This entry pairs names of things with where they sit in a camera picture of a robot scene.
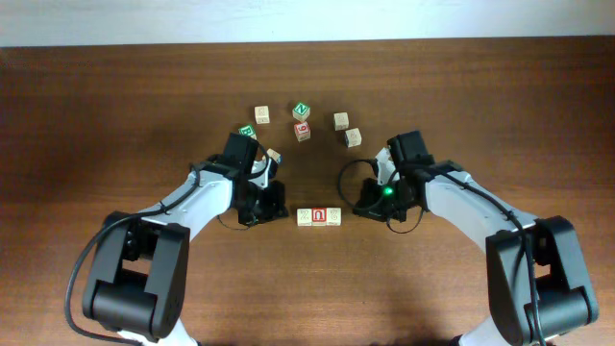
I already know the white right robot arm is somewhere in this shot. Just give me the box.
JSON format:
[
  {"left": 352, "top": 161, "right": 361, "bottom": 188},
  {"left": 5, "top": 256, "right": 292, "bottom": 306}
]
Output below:
[{"left": 352, "top": 131, "right": 600, "bottom": 345}]

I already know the wooden block blue L 2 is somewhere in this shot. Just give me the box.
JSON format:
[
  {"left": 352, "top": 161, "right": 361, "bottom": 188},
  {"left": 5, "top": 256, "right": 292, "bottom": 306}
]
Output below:
[{"left": 326, "top": 208, "right": 342, "bottom": 226}]

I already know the wooden block green N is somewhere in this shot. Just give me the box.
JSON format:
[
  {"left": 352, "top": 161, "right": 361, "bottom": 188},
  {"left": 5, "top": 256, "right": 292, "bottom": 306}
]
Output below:
[{"left": 292, "top": 102, "right": 310, "bottom": 122}]

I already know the wooden block blue 5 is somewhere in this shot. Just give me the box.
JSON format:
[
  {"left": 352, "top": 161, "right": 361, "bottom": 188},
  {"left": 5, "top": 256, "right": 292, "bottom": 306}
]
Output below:
[{"left": 267, "top": 148, "right": 282, "bottom": 164}]

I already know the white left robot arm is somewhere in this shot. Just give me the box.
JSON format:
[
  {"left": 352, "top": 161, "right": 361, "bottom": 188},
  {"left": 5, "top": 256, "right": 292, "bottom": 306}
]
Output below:
[{"left": 69, "top": 134, "right": 288, "bottom": 345}]

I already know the wooden block red 9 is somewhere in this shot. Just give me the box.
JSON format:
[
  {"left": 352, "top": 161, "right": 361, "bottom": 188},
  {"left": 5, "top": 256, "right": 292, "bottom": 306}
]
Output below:
[{"left": 294, "top": 122, "right": 311, "bottom": 142}]

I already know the wooden block green B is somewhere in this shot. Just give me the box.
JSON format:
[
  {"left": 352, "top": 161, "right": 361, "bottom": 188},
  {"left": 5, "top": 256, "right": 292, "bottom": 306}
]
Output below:
[{"left": 238, "top": 124, "right": 258, "bottom": 140}]

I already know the wooden block red E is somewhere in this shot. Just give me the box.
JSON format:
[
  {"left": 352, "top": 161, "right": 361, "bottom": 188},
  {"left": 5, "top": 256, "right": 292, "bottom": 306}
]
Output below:
[{"left": 255, "top": 106, "right": 270, "bottom": 124}]

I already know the wooden block green V Z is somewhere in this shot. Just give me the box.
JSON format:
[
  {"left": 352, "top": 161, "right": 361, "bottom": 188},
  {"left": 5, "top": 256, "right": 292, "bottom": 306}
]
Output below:
[{"left": 297, "top": 209, "right": 312, "bottom": 227}]

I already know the wooden block number 4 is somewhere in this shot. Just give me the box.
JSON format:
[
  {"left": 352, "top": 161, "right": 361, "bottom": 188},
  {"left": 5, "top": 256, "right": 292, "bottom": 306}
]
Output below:
[{"left": 344, "top": 128, "right": 362, "bottom": 148}]

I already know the plain wooden picture block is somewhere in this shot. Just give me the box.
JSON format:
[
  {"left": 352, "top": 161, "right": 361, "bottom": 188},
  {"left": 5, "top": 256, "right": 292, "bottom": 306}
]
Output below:
[{"left": 333, "top": 112, "right": 350, "bottom": 131}]

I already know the wooden block red U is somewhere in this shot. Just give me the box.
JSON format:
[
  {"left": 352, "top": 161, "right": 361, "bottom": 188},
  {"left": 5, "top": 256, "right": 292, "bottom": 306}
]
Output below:
[{"left": 311, "top": 208, "right": 328, "bottom": 227}]

